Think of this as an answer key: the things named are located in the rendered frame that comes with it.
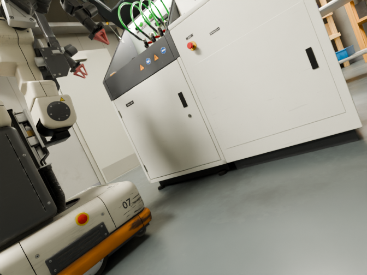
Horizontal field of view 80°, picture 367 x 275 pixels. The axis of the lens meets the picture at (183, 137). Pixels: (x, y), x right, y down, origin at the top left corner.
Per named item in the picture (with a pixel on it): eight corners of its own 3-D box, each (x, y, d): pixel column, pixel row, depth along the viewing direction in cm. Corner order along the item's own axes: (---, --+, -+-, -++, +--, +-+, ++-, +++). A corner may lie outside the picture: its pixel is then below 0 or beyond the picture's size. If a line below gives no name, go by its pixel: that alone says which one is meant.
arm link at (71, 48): (49, 51, 148) (51, 43, 141) (61, 42, 154) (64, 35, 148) (64, 64, 152) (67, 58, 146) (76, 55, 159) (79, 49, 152)
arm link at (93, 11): (62, 9, 115) (66, -3, 109) (77, 0, 122) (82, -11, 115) (81, 28, 120) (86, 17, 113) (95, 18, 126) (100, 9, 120)
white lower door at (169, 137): (149, 179, 175) (112, 101, 170) (151, 178, 177) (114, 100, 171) (220, 160, 139) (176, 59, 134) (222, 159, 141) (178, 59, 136)
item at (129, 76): (113, 99, 169) (105, 80, 168) (118, 99, 173) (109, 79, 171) (175, 59, 135) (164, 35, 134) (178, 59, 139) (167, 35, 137)
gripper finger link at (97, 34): (109, 45, 128) (96, 32, 125) (113, 39, 123) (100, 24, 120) (102, 51, 125) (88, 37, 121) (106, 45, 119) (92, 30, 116)
